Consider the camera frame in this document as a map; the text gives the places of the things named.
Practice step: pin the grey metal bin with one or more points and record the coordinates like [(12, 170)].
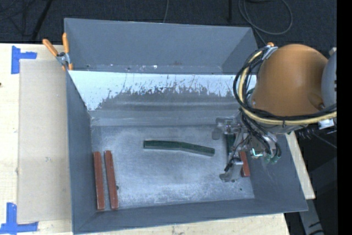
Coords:
[(165, 168)]

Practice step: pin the red-brown flat block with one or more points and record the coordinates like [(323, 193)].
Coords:
[(111, 179), (99, 181), (244, 165)]

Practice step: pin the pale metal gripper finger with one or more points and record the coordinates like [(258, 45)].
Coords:
[(232, 169), (224, 126)]

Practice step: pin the pale flat board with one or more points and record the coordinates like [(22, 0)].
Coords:
[(41, 140)]

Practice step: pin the dark green flat block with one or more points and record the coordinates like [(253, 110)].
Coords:
[(230, 146), (198, 148), (162, 144)]

